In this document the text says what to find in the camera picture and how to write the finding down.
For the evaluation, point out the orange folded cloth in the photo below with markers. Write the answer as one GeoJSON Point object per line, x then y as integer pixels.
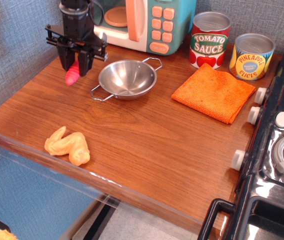
{"type": "Point", "coordinates": [216, 94]}

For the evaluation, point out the red handled metal spoon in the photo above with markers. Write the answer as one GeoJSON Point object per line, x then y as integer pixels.
{"type": "Point", "coordinates": [73, 73]}

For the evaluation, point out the white stove knob lower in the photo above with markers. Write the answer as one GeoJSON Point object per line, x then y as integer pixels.
{"type": "Point", "coordinates": [237, 159]}

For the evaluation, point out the tomato sauce can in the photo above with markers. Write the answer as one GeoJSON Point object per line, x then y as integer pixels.
{"type": "Point", "coordinates": [209, 38]}

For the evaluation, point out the white stove knob middle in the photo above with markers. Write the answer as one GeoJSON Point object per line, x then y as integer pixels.
{"type": "Point", "coordinates": [253, 115]}

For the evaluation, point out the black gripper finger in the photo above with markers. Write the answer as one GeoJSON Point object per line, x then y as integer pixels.
{"type": "Point", "coordinates": [66, 54]}
{"type": "Point", "coordinates": [85, 61]}

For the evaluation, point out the plastic chicken wing toy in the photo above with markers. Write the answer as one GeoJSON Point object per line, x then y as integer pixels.
{"type": "Point", "coordinates": [74, 145]}

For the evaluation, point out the clear acrylic table guard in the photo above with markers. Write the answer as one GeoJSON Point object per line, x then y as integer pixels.
{"type": "Point", "coordinates": [39, 181]}

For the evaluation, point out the white stove knob upper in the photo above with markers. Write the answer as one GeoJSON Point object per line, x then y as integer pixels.
{"type": "Point", "coordinates": [260, 95]}

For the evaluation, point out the silver metal pan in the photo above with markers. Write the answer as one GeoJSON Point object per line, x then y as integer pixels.
{"type": "Point", "coordinates": [128, 79]}

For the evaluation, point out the black toy stove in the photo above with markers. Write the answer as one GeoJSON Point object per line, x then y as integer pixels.
{"type": "Point", "coordinates": [258, 210]}

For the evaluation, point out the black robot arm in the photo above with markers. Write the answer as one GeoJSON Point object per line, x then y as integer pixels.
{"type": "Point", "coordinates": [75, 39]}

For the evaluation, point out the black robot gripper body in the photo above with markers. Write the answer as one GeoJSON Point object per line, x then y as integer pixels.
{"type": "Point", "coordinates": [78, 26]}

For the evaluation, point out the teal toy microwave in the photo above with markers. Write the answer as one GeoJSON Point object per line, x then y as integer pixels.
{"type": "Point", "coordinates": [151, 26]}

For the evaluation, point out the white stove knob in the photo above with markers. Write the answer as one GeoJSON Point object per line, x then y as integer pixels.
{"type": "Point", "coordinates": [253, 115]}
{"type": "Point", "coordinates": [237, 159]}
{"type": "Point", "coordinates": [260, 95]}

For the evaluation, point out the pineapple slices can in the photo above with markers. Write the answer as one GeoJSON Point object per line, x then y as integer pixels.
{"type": "Point", "coordinates": [251, 56]}

